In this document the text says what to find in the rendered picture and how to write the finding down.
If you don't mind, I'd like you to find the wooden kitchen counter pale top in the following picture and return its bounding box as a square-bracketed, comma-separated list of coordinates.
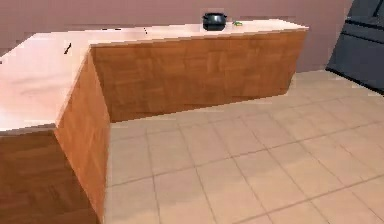
[0, 18, 310, 224]

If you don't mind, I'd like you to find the dark grey fridge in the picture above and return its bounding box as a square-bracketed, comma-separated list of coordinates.
[325, 0, 384, 95]

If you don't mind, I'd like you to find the black cooking pot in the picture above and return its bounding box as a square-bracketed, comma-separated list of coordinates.
[202, 12, 228, 32]

